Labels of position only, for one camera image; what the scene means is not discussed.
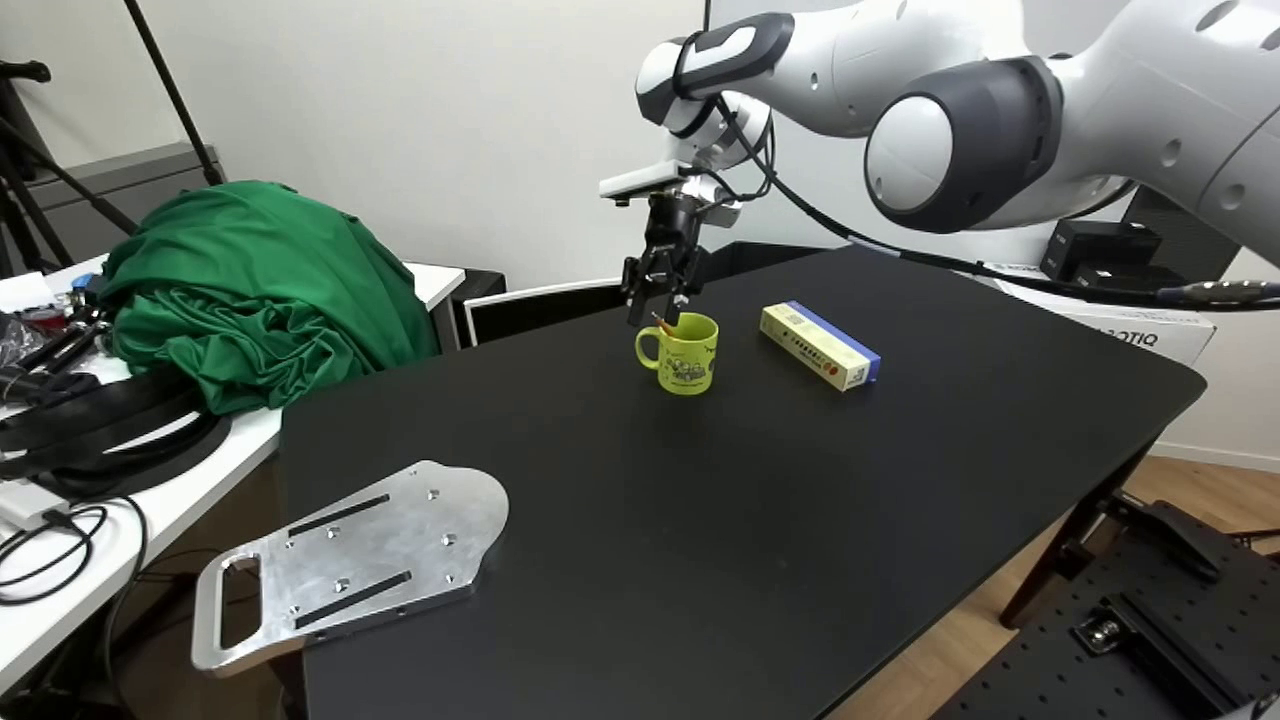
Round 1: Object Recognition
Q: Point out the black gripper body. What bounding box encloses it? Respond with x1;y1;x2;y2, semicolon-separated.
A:
642;174;745;271

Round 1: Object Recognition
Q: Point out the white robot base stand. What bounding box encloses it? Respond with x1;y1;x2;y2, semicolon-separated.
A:
990;255;1223;365

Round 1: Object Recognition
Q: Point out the yellow-green mug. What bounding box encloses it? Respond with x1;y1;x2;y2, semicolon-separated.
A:
632;308;723;399

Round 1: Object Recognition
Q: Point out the white and blue box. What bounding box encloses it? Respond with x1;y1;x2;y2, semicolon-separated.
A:
756;295;888;397

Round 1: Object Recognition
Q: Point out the silver metal plate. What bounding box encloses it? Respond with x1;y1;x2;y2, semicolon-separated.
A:
188;457;516;680

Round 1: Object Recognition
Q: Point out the green cloth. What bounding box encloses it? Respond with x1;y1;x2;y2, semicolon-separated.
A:
93;174;445;424

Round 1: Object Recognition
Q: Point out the black control box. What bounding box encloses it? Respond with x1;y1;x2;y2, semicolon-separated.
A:
1039;212;1168;295

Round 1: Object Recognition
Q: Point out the black table leg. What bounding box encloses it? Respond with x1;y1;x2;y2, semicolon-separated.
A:
997;448;1151;631

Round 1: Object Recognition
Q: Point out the white side table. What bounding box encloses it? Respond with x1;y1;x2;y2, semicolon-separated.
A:
0;251;470;698

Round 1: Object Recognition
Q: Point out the black stand pole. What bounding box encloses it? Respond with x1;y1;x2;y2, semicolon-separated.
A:
119;0;227;188

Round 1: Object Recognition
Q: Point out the black clamp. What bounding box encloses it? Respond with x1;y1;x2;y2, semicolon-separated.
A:
1105;487;1223;582

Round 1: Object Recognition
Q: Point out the black optical breadboard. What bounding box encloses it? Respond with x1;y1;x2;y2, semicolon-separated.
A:
927;490;1280;720

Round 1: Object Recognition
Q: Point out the black tripod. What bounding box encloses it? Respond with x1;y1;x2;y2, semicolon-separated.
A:
0;56;139;281

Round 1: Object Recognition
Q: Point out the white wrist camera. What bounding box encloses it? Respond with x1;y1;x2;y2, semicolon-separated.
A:
595;158;690;207

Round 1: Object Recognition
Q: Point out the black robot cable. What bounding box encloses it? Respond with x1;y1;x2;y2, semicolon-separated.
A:
716;90;1280;314

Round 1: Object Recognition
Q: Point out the thin black cable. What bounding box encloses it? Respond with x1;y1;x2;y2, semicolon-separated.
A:
0;487;155;612

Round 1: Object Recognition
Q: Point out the thick black cable coil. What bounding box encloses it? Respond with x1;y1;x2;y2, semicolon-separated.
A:
0;367;238;504

